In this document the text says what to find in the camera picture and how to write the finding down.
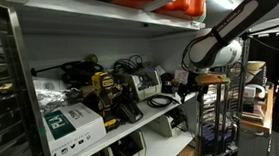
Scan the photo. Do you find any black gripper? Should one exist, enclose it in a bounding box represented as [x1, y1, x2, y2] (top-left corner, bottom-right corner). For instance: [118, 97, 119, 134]
[174, 70, 204, 99]

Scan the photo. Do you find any grey steel shelf cabinet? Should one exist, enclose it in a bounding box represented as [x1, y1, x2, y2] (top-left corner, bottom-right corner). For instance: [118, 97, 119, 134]
[0, 0, 220, 156]

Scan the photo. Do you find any white PLA filament box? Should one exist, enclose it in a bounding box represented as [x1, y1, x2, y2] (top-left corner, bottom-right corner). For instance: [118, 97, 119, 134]
[41, 100, 110, 156]

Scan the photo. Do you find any white bin with black gear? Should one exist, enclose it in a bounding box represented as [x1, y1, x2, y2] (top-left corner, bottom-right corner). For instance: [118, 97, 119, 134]
[147, 107, 189, 140]

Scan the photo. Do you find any black battery charger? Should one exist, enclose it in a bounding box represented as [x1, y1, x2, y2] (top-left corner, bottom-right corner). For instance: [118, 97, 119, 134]
[113, 98, 145, 126]

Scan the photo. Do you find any white round appliance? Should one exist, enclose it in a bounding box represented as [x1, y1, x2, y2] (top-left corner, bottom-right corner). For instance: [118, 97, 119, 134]
[242, 82, 267, 102]

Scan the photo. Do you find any white bowl lamp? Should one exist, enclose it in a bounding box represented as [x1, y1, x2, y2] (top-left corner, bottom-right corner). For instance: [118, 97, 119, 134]
[245, 59, 269, 85]

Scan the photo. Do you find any wooden side table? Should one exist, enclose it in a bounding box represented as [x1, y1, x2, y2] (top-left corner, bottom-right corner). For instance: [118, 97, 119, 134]
[237, 83, 279, 138]

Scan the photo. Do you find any clear plastic parts bag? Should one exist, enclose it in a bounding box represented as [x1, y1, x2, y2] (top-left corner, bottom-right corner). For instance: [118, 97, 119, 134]
[32, 73, 85, 115]

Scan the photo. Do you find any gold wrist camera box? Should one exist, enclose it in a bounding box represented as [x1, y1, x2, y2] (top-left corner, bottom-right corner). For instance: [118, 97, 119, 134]
[193, 71, 231, 88]

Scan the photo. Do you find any grey bin holding cables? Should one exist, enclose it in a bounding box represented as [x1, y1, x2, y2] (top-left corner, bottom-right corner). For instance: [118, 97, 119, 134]
[122, 68, 164, 103]

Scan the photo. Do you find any black cable bundle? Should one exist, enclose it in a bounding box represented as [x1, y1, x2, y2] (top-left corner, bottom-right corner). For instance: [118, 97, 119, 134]
[111, 53, 145, 76]

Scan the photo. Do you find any yellow black cordless drill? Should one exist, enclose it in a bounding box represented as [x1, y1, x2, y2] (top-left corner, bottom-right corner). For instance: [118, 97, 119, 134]
[89, 69, 128, 134]

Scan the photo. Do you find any black wire pile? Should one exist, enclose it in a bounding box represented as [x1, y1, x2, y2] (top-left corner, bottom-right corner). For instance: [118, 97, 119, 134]
[59, 59, 107, 88]

